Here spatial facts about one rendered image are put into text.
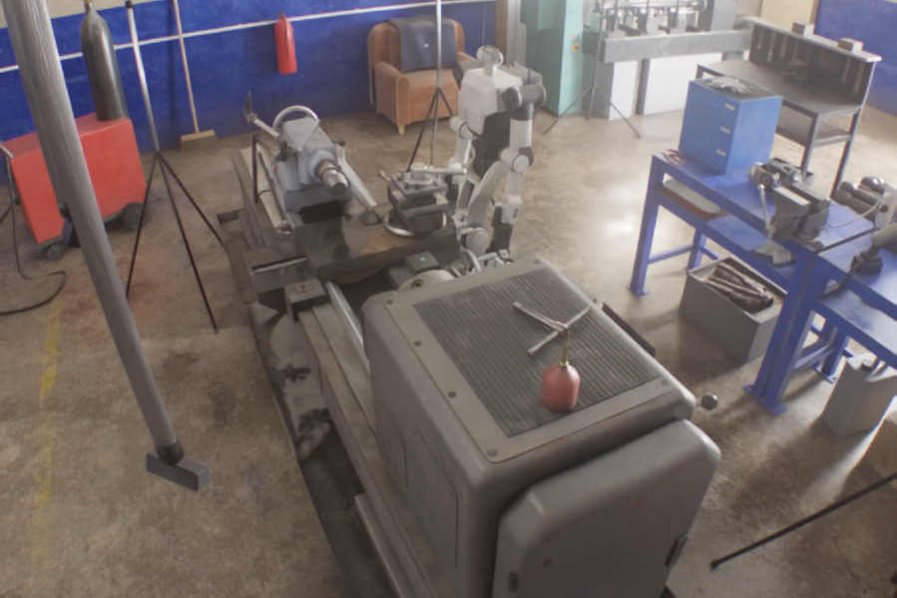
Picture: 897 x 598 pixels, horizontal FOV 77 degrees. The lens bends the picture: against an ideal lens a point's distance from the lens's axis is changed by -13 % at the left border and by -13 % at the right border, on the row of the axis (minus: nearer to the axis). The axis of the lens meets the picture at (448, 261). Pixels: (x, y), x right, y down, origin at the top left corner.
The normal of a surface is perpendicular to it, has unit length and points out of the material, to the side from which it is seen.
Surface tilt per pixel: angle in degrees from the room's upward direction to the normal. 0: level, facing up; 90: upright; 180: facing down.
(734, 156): 90
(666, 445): 0
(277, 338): 0
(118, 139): 90
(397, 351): 45
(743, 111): 90
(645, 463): 0
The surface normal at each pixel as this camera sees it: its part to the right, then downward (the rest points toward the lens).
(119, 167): 0.71, 0.38
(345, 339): 0.00, -0.84
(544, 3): 0.43, 0.49
